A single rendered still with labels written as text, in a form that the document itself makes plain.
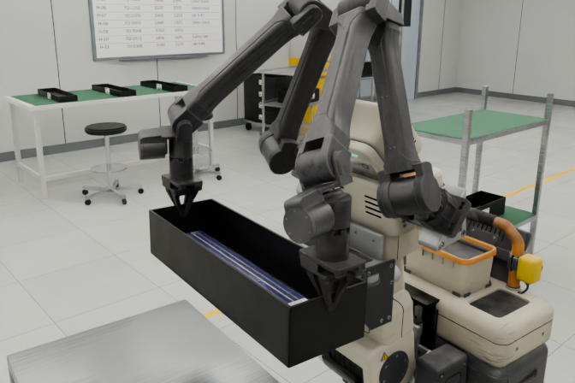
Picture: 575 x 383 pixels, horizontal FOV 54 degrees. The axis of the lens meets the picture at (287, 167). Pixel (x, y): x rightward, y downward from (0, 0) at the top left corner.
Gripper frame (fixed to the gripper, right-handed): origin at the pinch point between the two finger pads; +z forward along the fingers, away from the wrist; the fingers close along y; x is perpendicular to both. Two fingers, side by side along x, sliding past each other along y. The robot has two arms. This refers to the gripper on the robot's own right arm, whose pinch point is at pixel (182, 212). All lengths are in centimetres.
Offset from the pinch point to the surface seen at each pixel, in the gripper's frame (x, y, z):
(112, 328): -18.4, -3.2, 27.8
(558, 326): 210, -4, 104
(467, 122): 175, -46, 1
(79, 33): 135, -531, -22
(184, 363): -10.4, 20.3, 27.6
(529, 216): 256, -53, 69
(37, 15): 92, -528, -40
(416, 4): 734, -580, -67
